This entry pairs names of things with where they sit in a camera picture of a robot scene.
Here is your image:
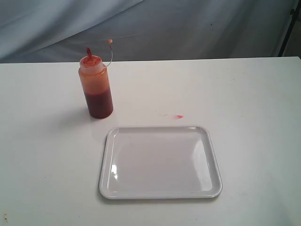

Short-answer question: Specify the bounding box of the black backdrop stand pole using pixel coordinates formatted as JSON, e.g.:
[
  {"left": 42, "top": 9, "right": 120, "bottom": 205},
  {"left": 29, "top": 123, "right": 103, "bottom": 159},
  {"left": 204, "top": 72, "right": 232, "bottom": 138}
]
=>
[{"left": 277, "top": 0, "right": 301, "bottom": 57}]

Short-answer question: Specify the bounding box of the white backdrop cloth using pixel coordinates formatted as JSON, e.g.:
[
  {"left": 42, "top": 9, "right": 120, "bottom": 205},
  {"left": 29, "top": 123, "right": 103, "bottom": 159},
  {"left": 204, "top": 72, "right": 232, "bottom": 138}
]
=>
[{"left": 0, "top": 0, "right": 297, "bottom": 63}]

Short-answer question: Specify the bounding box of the red sauce squeeze bottle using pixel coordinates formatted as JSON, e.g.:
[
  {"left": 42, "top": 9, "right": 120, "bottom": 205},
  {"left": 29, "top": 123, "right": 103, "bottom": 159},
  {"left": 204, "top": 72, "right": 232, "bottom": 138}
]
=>
[{"left": 78, "top": 47, "right": 113, "bottom": 119}]

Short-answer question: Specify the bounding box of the white rectangular tray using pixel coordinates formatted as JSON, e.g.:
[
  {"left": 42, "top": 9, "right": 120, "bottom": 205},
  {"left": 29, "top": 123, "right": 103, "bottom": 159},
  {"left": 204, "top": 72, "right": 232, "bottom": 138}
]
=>
[{"left": 99, "top": 126, "right": 222, "bottom": 200}]

